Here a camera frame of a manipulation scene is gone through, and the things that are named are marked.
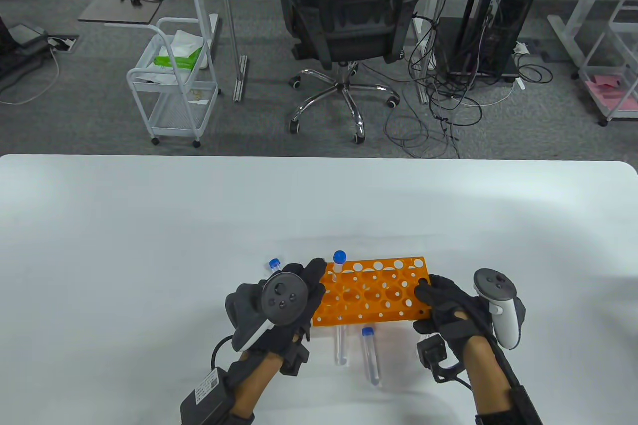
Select black forearm battery pack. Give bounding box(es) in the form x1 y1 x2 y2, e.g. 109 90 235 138
179 368 235 425
508 384 544 425

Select green packet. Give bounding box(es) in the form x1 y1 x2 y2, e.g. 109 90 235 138
154 46 204 69

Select aluminium post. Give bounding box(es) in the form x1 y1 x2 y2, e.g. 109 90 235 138
217 0 248 103

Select person's right forearm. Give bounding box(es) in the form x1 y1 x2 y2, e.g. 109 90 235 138
461 338 544 425

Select white desk leg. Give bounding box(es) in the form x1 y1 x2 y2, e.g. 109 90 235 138
415 0 458 105
547 0 624 67

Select floor socket box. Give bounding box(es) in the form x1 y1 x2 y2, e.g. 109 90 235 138
47 35 79 53

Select black office chair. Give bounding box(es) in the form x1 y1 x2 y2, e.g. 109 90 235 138
277 0 424 145

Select grey and white controller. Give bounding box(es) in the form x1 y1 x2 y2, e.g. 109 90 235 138
232 271 311 352
473 268 526 350

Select tangle of black cables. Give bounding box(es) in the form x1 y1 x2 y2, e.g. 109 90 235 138
384 16 554 159

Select white wire cart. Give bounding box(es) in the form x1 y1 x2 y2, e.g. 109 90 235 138
578 0 638 127

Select black computer tower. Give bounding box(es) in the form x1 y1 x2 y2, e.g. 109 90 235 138
439 0 541 82

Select orange test tube rack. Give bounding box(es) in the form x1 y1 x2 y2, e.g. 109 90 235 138
312 256 432 327

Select pink sheets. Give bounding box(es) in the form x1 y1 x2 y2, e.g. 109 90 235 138
586 75 638 117

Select white floor cable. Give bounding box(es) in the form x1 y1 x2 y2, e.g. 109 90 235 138
0 49 60 106

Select grey glove cable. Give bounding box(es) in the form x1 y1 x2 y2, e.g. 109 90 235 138
211 336 235 371

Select person's left hand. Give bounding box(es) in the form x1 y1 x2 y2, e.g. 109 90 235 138
225 258 327 361

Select white rolling cart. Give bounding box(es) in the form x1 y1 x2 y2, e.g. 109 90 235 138
126 0 222 148

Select person's right hand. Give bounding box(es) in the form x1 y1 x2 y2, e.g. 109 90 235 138
413 273 491 353

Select white cloth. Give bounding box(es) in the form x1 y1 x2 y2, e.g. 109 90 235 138
169 29 209 69

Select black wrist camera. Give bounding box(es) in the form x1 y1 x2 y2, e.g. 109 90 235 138
279 340 310 376
416 335 467 383

